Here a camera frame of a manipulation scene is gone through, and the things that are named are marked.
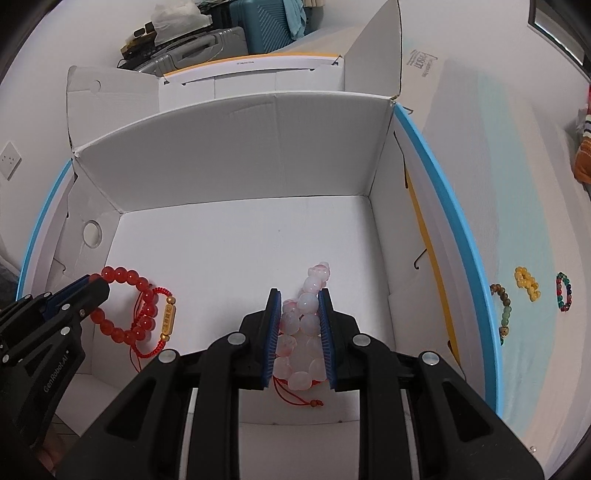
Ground teal suitcase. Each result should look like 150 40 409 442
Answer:
229 0 308 54

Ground red cord gold charm bracelet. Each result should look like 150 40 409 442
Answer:
129 286 178 374

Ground red bead bracelet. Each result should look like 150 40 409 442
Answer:
88 265 160 345

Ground white wall socket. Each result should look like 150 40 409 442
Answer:
0 142 22 181

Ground brown wood green bead bracelet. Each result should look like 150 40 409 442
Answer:
490 282 514 346

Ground blue yellow cardboard box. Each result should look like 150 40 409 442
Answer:
18 1 503 412

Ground window frame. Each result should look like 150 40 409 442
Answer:
528 0 590 64

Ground yellow bead bracelet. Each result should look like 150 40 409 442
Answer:
514 266 542 303

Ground pink white bead bracelet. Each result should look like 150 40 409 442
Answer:
271 260 334 408

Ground grey suitcase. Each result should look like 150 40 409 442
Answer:
130 27 249 77

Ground striped red orange pillow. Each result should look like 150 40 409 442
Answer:
573 110 591 185

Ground multicolour glass bead bracelet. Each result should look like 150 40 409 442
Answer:
555 271 574 313

